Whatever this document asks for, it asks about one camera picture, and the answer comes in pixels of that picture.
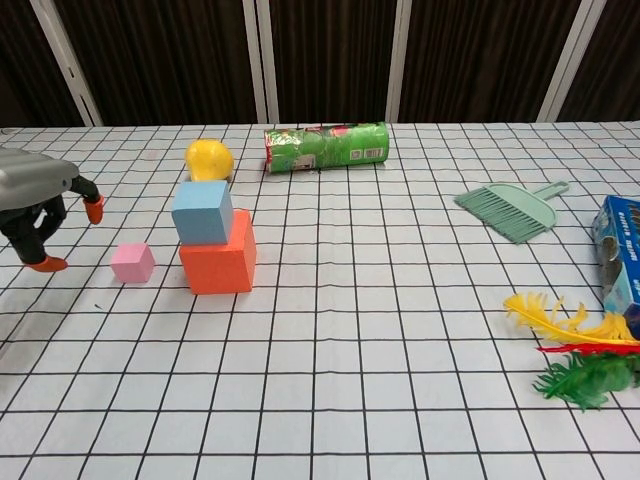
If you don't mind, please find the colourful feather shuttlecock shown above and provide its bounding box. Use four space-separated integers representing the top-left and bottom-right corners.
503 292 640 412

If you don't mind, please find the small pink foam cube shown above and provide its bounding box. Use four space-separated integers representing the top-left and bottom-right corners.
110 242 156 285

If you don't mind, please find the white checkered tablecloth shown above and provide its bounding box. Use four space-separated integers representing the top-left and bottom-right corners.
0 121 640 480

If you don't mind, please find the large orange foam cube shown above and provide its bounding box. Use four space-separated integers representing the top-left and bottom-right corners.
178 208 258 296

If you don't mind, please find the green snack can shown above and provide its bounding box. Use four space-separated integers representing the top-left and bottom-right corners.
263 121 392 175

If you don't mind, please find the green plastic hand brush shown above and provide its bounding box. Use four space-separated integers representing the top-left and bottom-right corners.
453 180 571 245

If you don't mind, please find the yellow pear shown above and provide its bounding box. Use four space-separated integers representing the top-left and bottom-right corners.
184 139 235 184

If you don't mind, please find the dark folding partition screen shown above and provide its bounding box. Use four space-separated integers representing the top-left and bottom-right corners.
0 0 640 127

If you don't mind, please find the medium blue foam cube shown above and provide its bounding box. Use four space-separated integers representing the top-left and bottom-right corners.
171 180 235 246

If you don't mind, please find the blue cardboard box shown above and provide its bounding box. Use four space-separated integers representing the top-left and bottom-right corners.
591 195 640 316

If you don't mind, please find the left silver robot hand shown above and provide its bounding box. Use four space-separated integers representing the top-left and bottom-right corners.
0 147 106 274

